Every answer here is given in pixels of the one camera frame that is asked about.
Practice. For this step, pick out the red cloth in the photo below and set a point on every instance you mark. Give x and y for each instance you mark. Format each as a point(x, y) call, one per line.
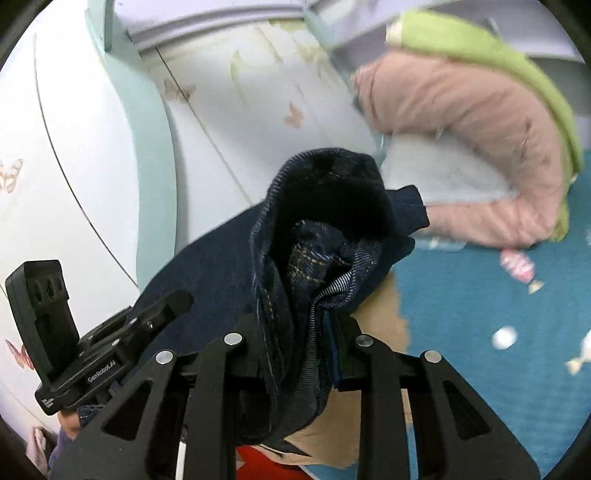
point(263, 466)

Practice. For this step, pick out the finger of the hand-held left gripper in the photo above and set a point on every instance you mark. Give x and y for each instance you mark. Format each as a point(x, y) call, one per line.
point(161, 308)

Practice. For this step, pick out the dark denim jacket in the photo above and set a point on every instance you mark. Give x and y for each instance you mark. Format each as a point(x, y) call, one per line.
point(323, 221)

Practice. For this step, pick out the green quilt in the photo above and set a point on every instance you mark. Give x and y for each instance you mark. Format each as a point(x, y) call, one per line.
point(521, 60)

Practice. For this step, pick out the purple shelf unit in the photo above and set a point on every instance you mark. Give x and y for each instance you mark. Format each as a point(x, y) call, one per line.
point(207, 21)

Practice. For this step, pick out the tan pants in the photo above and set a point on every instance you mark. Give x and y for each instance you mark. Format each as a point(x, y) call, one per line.
point(383, 314)

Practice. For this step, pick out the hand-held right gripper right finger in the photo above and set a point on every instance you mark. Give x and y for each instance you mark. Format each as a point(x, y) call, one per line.
point(392, 383)

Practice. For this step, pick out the pink quilt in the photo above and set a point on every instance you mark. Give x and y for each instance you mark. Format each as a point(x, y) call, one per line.
point(461, 106)

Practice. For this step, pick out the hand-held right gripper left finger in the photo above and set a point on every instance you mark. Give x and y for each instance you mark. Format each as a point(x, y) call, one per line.
point(221, 378)

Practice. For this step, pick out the white butterfly wardrobe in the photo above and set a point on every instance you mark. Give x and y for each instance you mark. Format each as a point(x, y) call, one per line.
point(92, 138)

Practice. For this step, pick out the white pillow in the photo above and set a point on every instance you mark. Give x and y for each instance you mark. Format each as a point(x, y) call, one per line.
point(443, 170)

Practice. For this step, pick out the teal candy print bed sheet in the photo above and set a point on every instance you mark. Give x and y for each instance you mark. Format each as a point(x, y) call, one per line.
point(461, 300)

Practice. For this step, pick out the mint green bed frame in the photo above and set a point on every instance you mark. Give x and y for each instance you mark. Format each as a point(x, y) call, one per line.
point(152, 161)

